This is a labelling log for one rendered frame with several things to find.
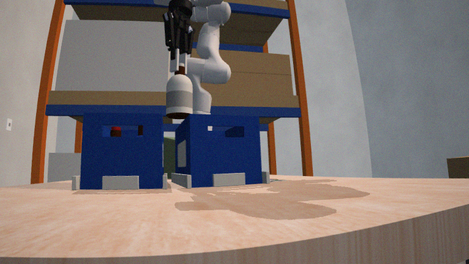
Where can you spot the white bottle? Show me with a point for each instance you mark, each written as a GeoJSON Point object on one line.
{"type": "Point", "coordinates": [179, 97]}

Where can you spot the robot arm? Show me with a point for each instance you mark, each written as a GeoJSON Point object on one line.
{"type": "Point", "coordinates": [216, 71]}

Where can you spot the blue bottle crate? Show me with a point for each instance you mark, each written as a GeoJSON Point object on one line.
{"type": "Point", "coordinates": [127, 155]}
{"type": "Point", "coordinates": [202, 153]}

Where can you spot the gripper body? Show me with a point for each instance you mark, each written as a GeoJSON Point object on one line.
{"type": "Point", "coordinates": [178, 8]}

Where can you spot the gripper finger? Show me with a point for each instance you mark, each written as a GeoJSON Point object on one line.
{"type": "Point", "coordinates": [185, 45]}
{"type": "Point", "coordinates": [170, 31]}

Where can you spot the red bottle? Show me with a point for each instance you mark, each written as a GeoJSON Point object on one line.
{"type": "Point", "coordinates": [116, 131]}

